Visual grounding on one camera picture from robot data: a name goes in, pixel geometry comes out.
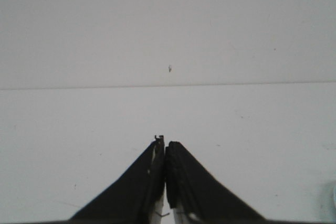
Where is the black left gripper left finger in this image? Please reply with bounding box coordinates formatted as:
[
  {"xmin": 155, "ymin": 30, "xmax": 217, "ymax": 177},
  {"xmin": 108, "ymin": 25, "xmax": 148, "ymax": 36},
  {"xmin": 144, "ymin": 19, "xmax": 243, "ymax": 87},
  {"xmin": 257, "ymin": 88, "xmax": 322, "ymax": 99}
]
[{"xmin": 70, "ymin": 135, "xmax": 165, "ymax": 220}]

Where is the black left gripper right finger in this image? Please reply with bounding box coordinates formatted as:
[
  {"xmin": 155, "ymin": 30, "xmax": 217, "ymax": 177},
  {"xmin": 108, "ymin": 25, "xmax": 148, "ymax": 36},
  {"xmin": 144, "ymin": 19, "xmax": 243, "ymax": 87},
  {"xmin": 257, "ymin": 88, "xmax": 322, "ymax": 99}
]
[{"xmin": 165, "ymin": 142, "xmax": 266, "ymax": 220}]

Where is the light blue round plate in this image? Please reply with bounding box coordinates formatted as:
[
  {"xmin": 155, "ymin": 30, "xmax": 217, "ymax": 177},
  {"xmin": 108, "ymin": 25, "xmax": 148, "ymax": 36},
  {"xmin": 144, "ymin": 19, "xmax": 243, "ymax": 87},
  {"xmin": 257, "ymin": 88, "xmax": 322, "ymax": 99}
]
[{"xmin": 320, "ymin": 182, "xmax": 335, "ymax": 223}]

